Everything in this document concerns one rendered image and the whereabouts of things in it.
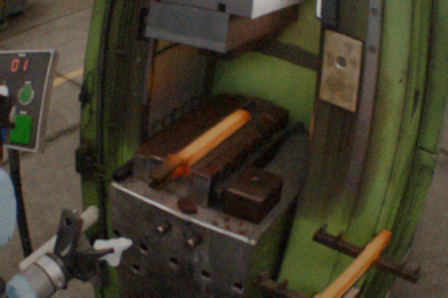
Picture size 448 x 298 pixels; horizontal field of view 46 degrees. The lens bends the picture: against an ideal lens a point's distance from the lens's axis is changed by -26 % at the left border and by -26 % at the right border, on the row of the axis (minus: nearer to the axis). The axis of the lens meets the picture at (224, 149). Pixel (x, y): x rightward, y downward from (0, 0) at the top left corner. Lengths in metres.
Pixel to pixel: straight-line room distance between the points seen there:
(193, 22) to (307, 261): 0.67
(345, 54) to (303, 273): 0.61
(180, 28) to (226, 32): 0.11
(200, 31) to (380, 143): 0.46
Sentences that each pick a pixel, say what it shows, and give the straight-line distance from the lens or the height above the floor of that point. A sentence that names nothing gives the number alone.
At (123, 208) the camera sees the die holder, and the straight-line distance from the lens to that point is 1.54.
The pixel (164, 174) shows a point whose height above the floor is 1.01.
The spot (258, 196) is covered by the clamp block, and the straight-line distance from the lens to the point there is 1.41.
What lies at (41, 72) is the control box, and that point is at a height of 1.14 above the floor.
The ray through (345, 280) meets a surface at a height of 1.01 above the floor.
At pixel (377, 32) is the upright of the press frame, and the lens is 1.31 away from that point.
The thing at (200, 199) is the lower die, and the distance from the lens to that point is 1.47.
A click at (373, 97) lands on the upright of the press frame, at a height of 1.23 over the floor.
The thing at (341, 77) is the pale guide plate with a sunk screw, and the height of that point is 1.25.
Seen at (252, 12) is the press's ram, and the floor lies 1.38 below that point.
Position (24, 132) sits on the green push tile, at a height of 1.00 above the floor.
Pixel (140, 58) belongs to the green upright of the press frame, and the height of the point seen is 1.15.
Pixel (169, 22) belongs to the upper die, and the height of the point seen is 1.32.
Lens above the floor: 1.72
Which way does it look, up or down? 28 degrees down
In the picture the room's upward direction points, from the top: 7 degrees clockwise
